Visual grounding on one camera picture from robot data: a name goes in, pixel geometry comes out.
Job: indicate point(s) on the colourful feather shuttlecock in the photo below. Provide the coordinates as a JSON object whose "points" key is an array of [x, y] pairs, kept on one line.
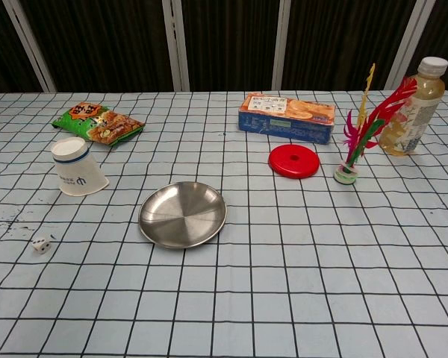
{"points": [[345, 175]]}

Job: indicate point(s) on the checkered tablecloth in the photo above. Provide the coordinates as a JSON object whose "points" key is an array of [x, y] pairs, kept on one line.
{"points": [[283, 279]]}

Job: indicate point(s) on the white paper cup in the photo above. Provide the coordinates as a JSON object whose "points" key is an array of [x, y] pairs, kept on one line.
{"points": [[78, 175]]}

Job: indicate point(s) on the silver metal plate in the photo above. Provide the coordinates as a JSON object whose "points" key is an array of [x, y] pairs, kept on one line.
{"points": [[183, 216]]}

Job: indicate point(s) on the red plastic disc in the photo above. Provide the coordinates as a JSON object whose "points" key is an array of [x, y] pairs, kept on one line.
{"points": [[283, 164]]}

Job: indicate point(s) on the white metal frame post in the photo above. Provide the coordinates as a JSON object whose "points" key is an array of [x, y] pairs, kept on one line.
{"points": [[408, 44], [175, 44], [30, 44], [282, 44]]}

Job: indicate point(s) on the green snack bag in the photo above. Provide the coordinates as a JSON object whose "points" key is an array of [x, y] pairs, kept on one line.
{"points": [[97, 125]]}

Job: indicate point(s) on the white die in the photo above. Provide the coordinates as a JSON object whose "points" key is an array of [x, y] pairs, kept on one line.
{"points": [[41, 246]]}

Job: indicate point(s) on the blue orange biscuit box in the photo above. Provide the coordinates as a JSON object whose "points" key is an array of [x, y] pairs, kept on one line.
{"points": [[283, 119]]}

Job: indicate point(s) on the tea drink bottle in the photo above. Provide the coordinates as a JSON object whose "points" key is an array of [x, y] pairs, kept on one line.
{"points": [[414, 112]]}

